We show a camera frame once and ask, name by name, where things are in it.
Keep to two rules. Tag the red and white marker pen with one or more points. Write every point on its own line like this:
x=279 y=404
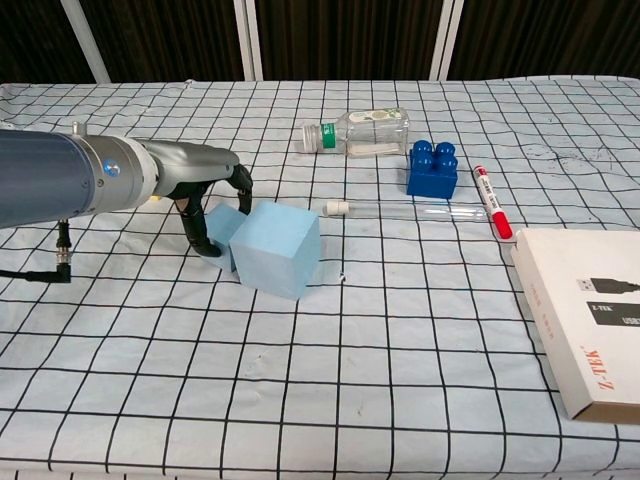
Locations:
x=492 y=202

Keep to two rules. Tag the dark blue building block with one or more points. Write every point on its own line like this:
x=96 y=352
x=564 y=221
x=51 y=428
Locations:
x=430 y=180

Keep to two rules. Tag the checkered white tablecloth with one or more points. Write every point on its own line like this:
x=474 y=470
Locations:
x=350 y=350

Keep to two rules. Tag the clear plastic bottle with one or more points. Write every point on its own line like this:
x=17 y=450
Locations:
x=370 y=135

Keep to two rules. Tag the white Z-TEK product box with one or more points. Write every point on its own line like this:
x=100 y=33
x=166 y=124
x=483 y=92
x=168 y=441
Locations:
x=575 y=310

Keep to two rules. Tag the large light blue foam cube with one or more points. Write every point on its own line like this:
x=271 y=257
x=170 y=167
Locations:
x=275 y=250

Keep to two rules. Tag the small light blue foam cube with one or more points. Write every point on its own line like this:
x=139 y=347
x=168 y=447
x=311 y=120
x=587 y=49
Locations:
x=222 y=225

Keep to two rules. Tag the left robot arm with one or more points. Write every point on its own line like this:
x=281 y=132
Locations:
x=50 y=175

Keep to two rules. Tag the glass test tube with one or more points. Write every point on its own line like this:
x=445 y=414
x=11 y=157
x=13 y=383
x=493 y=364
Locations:
x=335 y=207

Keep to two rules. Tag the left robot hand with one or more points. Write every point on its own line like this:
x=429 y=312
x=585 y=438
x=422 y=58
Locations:
x=190 y=165

